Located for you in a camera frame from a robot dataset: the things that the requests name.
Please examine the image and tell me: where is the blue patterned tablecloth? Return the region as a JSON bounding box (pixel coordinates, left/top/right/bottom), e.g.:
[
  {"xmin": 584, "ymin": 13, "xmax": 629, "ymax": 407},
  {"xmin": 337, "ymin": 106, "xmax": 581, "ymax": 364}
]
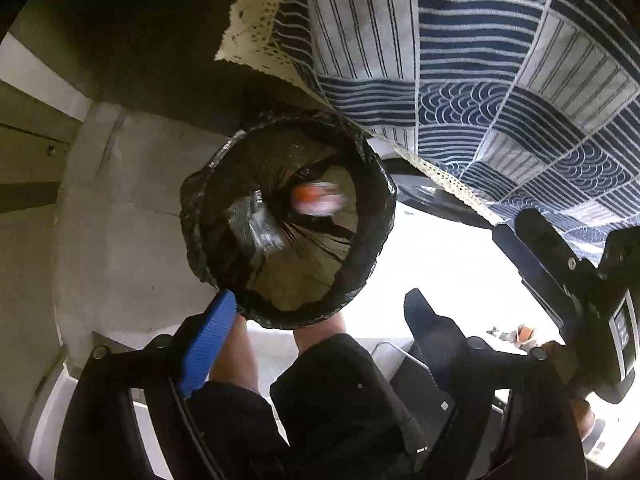
[{"xmin": 217, "ymin": 0, "xmax": 639, "ymax": 261}]

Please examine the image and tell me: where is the crushed clear plastic cup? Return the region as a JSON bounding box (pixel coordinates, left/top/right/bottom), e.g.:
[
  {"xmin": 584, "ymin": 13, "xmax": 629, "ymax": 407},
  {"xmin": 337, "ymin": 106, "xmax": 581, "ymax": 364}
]
[{"xmin": 226, "ymin": 190, "xmax": 285, "ymax": 269}]

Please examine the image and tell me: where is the person's right hand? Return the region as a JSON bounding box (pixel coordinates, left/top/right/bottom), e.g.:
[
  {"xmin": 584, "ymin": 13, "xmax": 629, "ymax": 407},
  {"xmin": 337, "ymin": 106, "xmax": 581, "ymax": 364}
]
[{"xmin": 541, "ymin": 340, "xmax": 596, "ymax": 441}]

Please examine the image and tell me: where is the black trash bin with bag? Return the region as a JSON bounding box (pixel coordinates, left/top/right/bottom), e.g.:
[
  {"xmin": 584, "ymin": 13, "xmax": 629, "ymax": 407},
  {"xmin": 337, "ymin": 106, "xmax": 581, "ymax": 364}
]
[{"xmin": 180, "ymin": 110, "xmax": 396, "ymax": 330}]

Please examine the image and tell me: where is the red white wrapper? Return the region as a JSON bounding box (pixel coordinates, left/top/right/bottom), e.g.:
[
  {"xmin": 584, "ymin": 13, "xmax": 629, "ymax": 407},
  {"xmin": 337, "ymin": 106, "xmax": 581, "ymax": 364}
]
[{"xmin": 291, "ymin": 182, "xmax": 346, "ymax": 217}]

